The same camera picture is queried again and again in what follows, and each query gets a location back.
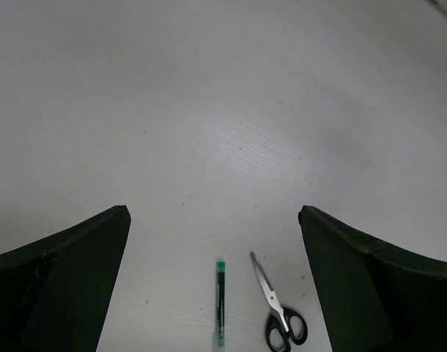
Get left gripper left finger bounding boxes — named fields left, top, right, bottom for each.
left=0, top=205, right=130, bottom=351

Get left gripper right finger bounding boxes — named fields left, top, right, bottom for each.
left=298, top=205, right=447, bottom=351

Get black handled scissors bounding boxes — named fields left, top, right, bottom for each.
left=250, top=251, right=309, bottom=352

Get green pen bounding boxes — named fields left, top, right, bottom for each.
left=214, top=258, right=226, bottom=351

